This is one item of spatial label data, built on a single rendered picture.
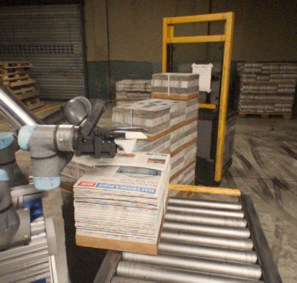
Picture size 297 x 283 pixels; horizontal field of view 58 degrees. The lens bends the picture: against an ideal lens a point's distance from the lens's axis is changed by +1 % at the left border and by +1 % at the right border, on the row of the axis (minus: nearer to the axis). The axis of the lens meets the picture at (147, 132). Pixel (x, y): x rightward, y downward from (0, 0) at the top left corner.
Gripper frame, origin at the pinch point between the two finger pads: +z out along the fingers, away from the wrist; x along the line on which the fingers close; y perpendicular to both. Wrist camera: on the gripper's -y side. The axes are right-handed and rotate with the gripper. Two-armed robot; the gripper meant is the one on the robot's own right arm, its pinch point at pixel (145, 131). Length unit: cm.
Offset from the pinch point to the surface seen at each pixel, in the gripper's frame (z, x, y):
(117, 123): -28, -135, 12
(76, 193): -23.1, -8.9, 22.1
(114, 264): -9.9, -3.8, 43.6
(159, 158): 4.4, -34.4, 16.1
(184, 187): 17, -53, 35
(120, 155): -12.3, -36.8, 15.6
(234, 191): 41, -49, 35
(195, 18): 42, -214, -89
